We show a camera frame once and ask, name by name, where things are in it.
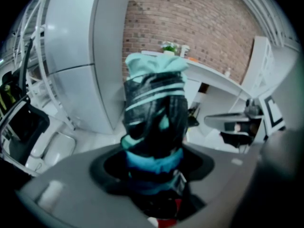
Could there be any white long counter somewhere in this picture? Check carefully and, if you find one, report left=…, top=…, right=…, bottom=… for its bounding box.
left=141, top=50, right=252, bottom=114

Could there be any black bag with yellow strap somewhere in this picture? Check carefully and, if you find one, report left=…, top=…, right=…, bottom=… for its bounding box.
left=0, top=71, right=22, bottom=114

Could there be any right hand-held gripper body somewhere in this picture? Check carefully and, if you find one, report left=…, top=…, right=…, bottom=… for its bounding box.
left=244, top=94, right=286, bottom=137

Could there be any large white refrigerator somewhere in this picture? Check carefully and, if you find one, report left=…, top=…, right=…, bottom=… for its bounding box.
left=44, top=0, right=131, bottom=135

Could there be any white shelf cabinet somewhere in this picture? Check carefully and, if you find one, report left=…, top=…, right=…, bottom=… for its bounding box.
left=240, top=35, right=275, bottom=98

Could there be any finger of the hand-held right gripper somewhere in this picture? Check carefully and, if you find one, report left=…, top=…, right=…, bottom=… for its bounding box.
left=203, top=112, right=250, bottom=129
left=219, top=130, right=254, bottom=148

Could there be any white metal rack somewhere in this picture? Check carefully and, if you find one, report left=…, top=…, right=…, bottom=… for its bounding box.
left=11, top=0, right=76, bottom=130

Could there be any white plastic chair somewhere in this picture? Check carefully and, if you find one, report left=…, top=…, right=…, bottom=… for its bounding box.
left=28, top=131, right=77, bottom=169

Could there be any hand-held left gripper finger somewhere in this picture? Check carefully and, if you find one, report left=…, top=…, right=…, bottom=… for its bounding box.
left=120, top=53, right=190, bottom=199

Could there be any potted green plant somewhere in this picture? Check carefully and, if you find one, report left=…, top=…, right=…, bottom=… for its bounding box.
left=160, top=41, right=179, bottom=56

